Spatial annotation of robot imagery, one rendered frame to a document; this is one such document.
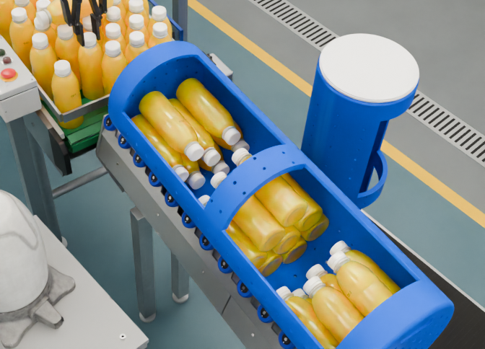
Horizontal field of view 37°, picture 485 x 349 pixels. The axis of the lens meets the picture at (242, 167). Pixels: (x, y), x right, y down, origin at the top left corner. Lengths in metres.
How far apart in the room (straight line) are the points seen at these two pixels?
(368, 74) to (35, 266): 1.07
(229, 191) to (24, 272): 0.43
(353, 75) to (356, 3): 2.05
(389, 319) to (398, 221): 1.73
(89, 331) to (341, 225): 0.59
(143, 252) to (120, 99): 0.71
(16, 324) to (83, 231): 1.48
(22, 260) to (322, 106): 1.03
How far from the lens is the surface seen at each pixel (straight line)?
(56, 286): 1.49
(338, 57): 2.06
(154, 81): 1.80
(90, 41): 1.96
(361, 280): 1.41
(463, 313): 2.70
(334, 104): 2.00
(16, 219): 1.30
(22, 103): 1.90
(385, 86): 2.00
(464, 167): 3.33
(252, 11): 3.88
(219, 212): 1.49
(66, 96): 1.93
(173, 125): 1.67
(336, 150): 2.10
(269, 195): 1.50
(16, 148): 2.11
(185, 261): 1.79
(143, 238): 2.23
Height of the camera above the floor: 2.35
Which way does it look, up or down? 50 degrees down
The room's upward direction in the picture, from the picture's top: 6 degrees clockwise
